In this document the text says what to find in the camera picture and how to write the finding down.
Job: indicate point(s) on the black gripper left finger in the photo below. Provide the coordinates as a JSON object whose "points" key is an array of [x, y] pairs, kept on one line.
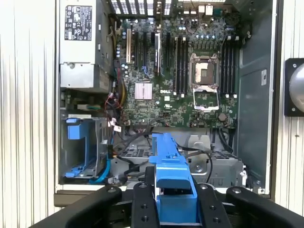
{"points": [[145, 209]]}

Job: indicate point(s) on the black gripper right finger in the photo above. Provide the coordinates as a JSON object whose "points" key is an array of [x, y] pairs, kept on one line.
{"points": [[213, 211]]}

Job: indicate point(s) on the hard disk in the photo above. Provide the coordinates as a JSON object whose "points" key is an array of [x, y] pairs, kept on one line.
{"points": [[171, 171]]}

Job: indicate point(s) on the large metal disk bay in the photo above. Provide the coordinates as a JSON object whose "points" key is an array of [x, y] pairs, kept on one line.
{"points": [[228, 166]]}

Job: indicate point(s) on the small metal disk bay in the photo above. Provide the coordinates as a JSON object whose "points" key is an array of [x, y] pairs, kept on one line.
{"points": [[97, 142]]}

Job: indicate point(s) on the empty blue disk carrier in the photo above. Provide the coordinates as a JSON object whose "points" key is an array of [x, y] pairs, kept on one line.
{"points": [[76, 133]]}

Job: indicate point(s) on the round coin battery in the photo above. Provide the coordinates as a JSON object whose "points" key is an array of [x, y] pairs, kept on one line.
{"points": [[222, 116]]}

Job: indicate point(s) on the green motherboard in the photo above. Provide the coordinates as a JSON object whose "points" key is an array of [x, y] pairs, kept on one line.
{"points": [[180, 111]]}

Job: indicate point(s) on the metal socket cover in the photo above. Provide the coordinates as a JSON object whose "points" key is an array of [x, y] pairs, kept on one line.
{"points": [[206, 107]]}

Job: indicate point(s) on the silver chipset heatsink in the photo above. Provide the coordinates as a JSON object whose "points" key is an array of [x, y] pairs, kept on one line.
{"points": [[143, 91]]}

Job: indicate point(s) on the black open PC case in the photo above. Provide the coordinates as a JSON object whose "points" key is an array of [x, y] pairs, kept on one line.
{"points": [[254, 95]]}

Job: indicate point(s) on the CPU socket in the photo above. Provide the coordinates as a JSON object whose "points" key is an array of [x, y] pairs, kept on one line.
{"points": [[204, 71]]}

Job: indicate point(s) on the black RAM slot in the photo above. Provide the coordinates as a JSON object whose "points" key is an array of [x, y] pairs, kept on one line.
{"points": [[227, 66], [180, 66], [183, 66], [187, 47], [224, 66], [235, 66], [231, 66]]}

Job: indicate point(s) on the grey power supply unit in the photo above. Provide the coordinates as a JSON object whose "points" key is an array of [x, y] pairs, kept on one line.
{"points": [[76, 73]]}

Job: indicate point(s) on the black expansion slot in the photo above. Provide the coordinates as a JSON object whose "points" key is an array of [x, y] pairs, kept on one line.
{"points": [[168, 50], [136, 50], [144, 50]]}

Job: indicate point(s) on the white expansion slot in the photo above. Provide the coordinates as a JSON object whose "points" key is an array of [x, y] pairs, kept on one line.
{"points": [[128, 47]]}

